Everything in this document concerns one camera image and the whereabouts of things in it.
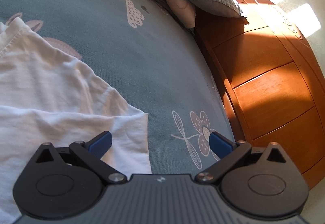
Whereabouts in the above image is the white long sleeve shirt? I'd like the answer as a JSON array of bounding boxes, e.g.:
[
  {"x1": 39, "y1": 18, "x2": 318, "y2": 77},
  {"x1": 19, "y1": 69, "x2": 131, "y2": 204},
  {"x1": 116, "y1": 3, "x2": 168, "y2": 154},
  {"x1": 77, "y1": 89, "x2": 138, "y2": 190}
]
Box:
[{"x1": 1, "y1": 18, "x2": 152, "y2": 223}]

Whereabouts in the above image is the blue floral bed sheet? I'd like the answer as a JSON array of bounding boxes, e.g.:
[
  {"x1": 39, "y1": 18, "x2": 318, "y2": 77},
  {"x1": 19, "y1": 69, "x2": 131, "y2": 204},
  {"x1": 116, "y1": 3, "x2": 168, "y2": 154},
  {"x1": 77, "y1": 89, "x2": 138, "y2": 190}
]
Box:
[{"x1": 1, "y1": 0, "x2": 233, "y2": 174}]

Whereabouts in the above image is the wooden headboard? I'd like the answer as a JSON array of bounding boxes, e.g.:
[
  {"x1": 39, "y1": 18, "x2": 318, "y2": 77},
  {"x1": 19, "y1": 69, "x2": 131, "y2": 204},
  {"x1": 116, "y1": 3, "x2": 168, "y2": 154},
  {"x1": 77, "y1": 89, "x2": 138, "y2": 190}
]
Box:
[{"x1": 195, "y1": 0, "x2": 324, "y2": 188}]

